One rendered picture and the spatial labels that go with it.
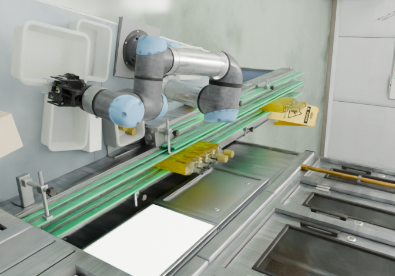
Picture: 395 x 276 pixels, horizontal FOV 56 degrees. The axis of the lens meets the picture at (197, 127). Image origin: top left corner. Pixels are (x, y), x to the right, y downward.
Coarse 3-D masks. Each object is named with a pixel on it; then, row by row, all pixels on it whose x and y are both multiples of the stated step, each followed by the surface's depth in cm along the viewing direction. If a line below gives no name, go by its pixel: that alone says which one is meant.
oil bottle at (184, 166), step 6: (174, 156) 173; (162, 162) 171; (168, 162) 169; (174, 162) 167; (180, 162) 166; (186, 162) 165; (192, 162) 166; (162, 168) 172; (168, 168) 170; (174, 168) 168; (180, 168) 166; (186, 168) 164; (186, 174) 165
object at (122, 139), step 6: (138, 126) 172; (144, 126) 172; (120, 132) 170; (138, 132) 173; (144, 132) 172; (120, 138) 167; (126, 138) 168; (132, 138) 168; (138, 138) 170; (120, 144) 161; (126, 144) 164
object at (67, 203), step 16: (192, 144) 185; (144, 160) 165; (160, 160) 166; (112, 176) 151; (128, 176) 150; (80, 192) 138; (96, 192) 138; (48, 208) 128; (64, 208) 127; (32, 224) 119
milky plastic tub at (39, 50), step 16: (16, 32) 101; (32, 32) 107; (48, 32) 110; (64, 32) 109; (80, 32) 112; (16, 48) 101; (32, 48) 108; (48, 48) 112; (64, 48) 117; (80, 48) 117; (16, 64) 101; (32, 64) 109; (48, 64) 113; (64, 64) 118; (80, 64) 117; (32, 80) 105
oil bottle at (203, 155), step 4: (188, 148) 181; (188, 152) 176; (192, 152) 176; (196, 152) 175; (200, 152) 175; (204, 152) 175; (200, 156) 173; (204, 156) 173; (208, 156) 175; (204, 160) 173
